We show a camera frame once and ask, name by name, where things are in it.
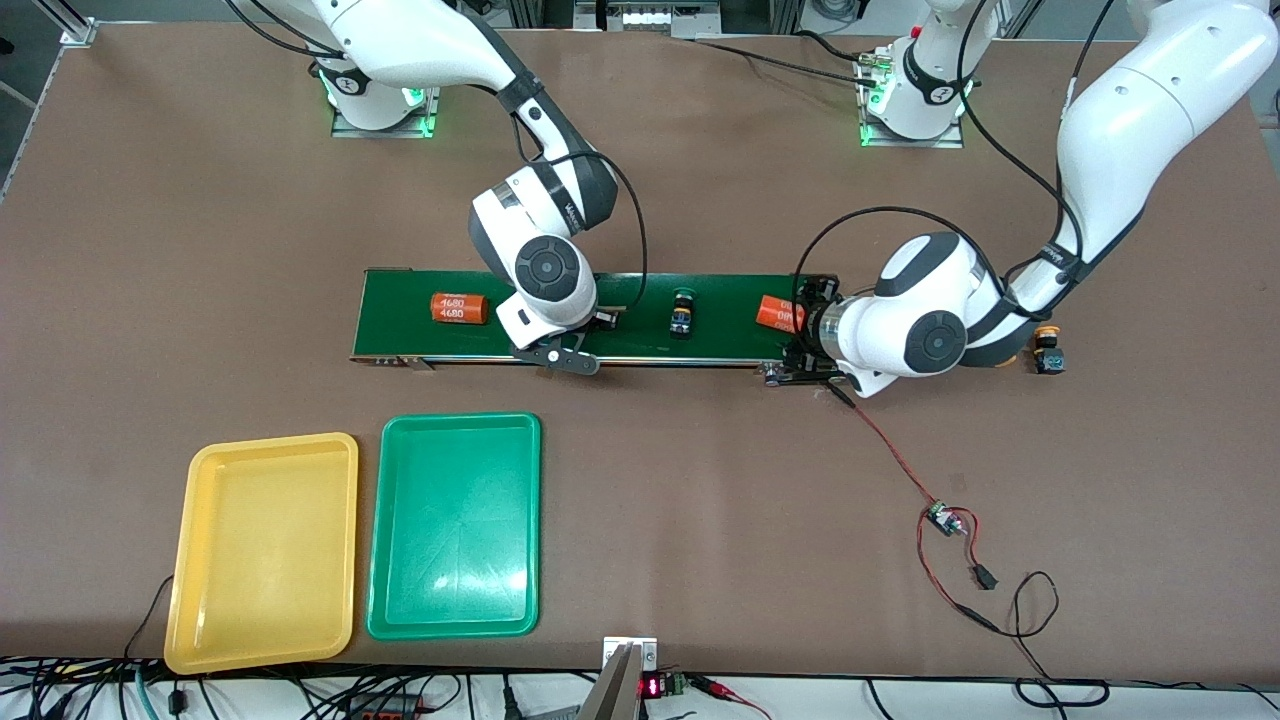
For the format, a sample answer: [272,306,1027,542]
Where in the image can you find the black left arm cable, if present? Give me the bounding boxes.
[795,0,1116,301]

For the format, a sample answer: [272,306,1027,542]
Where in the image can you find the thin black looped cable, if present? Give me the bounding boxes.
[955,572,1111,709]

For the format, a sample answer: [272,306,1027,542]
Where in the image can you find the green plastic tray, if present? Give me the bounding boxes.
[365,411,543,641]

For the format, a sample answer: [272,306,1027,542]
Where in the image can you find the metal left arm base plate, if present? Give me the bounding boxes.
[858,50,966,150]

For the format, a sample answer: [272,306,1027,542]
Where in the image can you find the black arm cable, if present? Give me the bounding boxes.
[795,0,1116,301]
[505,85,651,306]

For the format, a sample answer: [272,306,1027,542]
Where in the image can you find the orange printed cylinder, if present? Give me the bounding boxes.
[431,292,488,325]
[755,294,807,334]

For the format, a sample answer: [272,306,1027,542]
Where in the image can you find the small controller circuit board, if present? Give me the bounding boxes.
[925,502,973,541]

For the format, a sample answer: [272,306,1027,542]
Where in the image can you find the aluminium frame profile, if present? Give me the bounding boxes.
[60,0,111,46]

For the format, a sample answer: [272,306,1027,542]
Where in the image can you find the grey metal camera mount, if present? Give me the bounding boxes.
[580,636,659,720]

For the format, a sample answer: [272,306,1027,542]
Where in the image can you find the white box device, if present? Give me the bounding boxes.
[598,0,721,36]

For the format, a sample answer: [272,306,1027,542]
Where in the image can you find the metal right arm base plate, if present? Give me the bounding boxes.
[330,28,446,139]

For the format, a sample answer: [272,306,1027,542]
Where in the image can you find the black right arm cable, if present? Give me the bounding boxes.
[505,85,651,306]

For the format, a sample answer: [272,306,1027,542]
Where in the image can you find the red clip lead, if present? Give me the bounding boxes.
[690,675,771,720]

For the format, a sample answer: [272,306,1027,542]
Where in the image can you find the yellow plastic tray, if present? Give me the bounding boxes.
[163,432,360,676]

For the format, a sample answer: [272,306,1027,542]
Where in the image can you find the green conveyor belt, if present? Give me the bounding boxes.
[350,267,849,387]

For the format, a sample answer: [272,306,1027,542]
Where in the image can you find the red and black wire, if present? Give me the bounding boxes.
[825,383,1001,633]

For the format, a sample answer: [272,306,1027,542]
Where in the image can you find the black base power cable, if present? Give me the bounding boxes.
[695,30,891,89]

